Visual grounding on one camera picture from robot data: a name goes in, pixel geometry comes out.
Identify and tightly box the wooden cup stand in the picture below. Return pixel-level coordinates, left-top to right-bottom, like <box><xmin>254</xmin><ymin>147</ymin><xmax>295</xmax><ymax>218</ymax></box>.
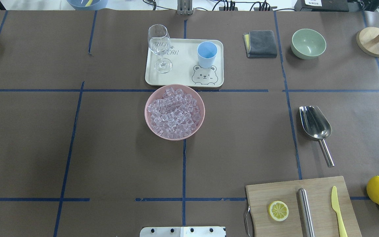
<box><xmin>356</xmin><ymin>27</ymin><xmax>379</xmax><ymax>57</ymax></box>

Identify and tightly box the grey folded cloth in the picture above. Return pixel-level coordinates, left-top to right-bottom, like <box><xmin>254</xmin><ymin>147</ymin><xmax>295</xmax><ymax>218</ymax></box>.
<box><xmin>243</xmin><ymin>30</ymin><xmax>277</xmax><ymax>58</ymax></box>

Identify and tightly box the lemon half slice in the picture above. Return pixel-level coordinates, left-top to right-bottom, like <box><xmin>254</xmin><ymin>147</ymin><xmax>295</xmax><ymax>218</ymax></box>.
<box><xmin>267</xmin><ymin>200</ymin><xmax>289</xmax><ymax>222</ymax></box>

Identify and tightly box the green bowl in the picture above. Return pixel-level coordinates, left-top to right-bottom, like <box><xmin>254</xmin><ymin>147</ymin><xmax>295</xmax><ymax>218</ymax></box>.
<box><xmin>291</xmin><ymin>29</ymin><xmax>327</xmax><ymax>60</ymax></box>

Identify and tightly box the steel rod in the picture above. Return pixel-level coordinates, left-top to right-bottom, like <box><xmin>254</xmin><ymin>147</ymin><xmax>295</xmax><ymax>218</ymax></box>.
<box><xmin>297</xmin><ymin>188</ymin><xmax>315</xmax><ymax>237</ymax></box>

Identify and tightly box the wooden cutting board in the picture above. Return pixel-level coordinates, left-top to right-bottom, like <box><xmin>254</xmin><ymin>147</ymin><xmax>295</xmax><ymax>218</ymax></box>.
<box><xmin>245</xmin><ymin>176</ymin><xmax>362</xmax><ymax>237</ymax></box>

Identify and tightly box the blue bowl at edge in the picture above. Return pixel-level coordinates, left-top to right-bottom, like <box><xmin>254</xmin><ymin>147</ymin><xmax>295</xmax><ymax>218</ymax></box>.
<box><xmin>67</xmin><ymin>0</ymin><xmax>108</xmax><ymax>11</ymax></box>

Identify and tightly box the light blue plastic cup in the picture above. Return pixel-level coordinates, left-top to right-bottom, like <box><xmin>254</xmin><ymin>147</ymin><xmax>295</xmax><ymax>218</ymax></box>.
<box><xmin>197</xmin><ymin>41</ymin><xmax>217</xmax><ymax>68</ymax></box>

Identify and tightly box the cream bear tray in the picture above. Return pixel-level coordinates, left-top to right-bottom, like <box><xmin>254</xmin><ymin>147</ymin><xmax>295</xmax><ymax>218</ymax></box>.
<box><xmin>145</xmin><ymin>39</ymin><xmax>224</xmax><ymax>88</ymax></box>

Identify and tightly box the yellow plastic knife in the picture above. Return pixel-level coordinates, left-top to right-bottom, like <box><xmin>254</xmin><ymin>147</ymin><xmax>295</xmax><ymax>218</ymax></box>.
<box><xmin>331</xmin><ymin>186</ymin><xmax>348</xmax><ymax>237</ymax></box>

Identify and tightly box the white mounting plate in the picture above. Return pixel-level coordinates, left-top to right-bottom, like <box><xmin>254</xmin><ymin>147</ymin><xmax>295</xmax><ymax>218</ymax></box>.
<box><xmin>139</xmin><ymin>226</ymin><xmax>227</xmax><ymax>237</ymax></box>

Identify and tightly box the steel ice scoop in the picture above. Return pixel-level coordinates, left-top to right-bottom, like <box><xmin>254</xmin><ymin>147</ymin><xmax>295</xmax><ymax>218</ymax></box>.
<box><xmin>299</xmin><ymin>106</ymin><xmax>335</xmax><ymax>168</ymax></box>

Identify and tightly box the clear wine glass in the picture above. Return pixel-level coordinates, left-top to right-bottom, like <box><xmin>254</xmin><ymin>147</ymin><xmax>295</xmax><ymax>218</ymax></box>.
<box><xmin>148</xmin><ymin>24</ymin><xmax>172</xmax><ymax>74</ymax></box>

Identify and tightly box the pink bowl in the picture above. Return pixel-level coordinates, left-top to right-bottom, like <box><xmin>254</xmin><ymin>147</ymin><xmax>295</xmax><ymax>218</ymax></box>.
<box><xmin>144</xmin><ymin>84</ymin><xmax>206</xmax><ymax>141</ymax></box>

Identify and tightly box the clear ice cubes pile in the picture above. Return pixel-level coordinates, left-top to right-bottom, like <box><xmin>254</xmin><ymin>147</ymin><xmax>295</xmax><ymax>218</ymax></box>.
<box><xmin>147</xmin><ymin>87</ymin><xmax>202</xmax><ymax>138</ymax></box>

